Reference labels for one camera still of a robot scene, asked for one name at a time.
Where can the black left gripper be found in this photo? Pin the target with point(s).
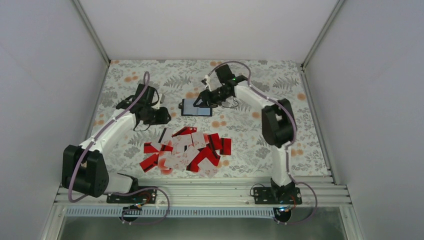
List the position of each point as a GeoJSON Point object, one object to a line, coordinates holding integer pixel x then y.
{"type": "Point", "coordinates": [162, 118]}

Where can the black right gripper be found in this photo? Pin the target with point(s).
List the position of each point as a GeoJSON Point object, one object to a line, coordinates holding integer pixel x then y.
{"type": "Point", "coordinates": [206, 97]}

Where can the black card holder wallet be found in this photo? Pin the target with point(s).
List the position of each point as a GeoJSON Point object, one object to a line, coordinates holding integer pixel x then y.
{"type": "Point", "coordinates": [188, 109]}

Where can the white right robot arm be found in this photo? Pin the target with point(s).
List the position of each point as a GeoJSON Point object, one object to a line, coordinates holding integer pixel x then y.
{"type": "Point", "coordinates": [278, 125]}

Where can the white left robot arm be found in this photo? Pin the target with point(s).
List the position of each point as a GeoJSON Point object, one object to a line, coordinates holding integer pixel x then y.
{"type": "Point", "coordinates": [84, 167]}

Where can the red card centre right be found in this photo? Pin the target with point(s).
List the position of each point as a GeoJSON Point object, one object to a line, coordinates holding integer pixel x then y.
{"type": "Point", "coordinates": [214, 141]}

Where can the white floral card centre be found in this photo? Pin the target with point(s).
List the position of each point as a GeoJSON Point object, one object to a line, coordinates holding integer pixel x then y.
{"type": "Point", "coordinates": [180, 142]}

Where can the red card far right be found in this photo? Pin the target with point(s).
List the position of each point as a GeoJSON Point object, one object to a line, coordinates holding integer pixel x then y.
{"type": "Point", "coordinates": [226, 149]}

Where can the red card lower right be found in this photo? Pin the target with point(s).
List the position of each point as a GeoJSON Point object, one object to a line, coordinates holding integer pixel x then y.
{"type": "Point", "coordinates": [205, 153]}

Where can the floral patterned table mat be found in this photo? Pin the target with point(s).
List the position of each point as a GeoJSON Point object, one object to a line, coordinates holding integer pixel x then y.
{"type": "Point", "coordinates": [181, 79]}

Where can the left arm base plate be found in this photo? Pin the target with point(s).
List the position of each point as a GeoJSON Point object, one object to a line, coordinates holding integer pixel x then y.
{"type": "Point", "coordinates": [139, 195]}

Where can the slotted cable duct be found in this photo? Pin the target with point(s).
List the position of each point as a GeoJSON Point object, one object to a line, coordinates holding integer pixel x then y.
{"type": "Point", "coordinates": [173, 212]}

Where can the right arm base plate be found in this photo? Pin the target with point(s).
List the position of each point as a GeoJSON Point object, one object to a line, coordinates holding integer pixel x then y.
{"type": "Point", "coordinates": [269, 196]}

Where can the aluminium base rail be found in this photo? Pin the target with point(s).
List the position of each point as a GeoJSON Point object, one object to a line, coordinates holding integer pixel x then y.
{"type": "Point", "coordinates": [235, 192]}

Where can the aluminium frame post right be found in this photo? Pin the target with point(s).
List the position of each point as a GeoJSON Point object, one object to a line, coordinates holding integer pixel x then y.
{"type": "Point", "coordinates": [328, 23]}

